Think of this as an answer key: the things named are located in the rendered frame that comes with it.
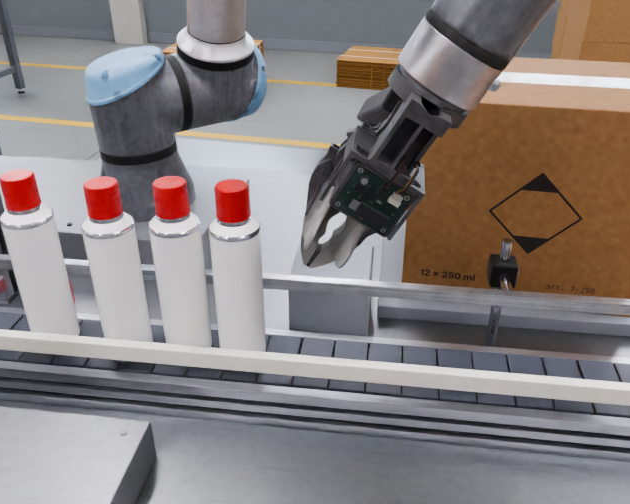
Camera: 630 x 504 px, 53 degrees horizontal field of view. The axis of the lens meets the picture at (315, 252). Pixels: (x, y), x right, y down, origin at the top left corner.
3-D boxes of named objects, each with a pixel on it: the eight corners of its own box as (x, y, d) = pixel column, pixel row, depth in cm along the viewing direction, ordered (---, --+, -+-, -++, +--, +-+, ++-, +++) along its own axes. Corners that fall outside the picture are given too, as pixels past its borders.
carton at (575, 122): (399, 291, 88) (415, 98, 74) (413, 215, 108) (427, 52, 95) (633, 318, 82) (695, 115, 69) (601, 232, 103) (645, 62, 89)
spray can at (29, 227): (24, 350, 72) (-24, 183, 62) (47, 323, 76) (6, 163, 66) (68, 354, 71) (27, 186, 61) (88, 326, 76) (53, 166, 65)
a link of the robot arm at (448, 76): (423, 8, 53) (504, 61, 54) (393, 56, 55) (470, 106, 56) (425, 25, 46) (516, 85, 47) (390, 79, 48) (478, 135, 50)
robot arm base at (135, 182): (84, 221, 97) (69, 160, 92) (122, 181, 110) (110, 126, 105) (179, 223, 95) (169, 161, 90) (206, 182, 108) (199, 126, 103)
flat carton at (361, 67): (335, 86, 487) (335, 59, 477) (351, 70, 530) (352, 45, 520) (419, 93, 471) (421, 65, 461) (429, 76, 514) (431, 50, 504)
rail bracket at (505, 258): (479, 388, 74) (500, 266, 66) (474, 348, 80) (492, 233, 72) (508, 390, 73) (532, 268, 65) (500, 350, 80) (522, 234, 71)
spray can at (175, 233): (160, 360, 70) (133, 191, 60) (175, 332, 75) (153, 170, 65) (205, 364, 70) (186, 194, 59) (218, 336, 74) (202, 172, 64)
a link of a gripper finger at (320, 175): (291, 207, 60) (338, 132, 56) (293, 200, 62) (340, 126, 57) (333, 231, 61) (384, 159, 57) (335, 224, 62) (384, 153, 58)
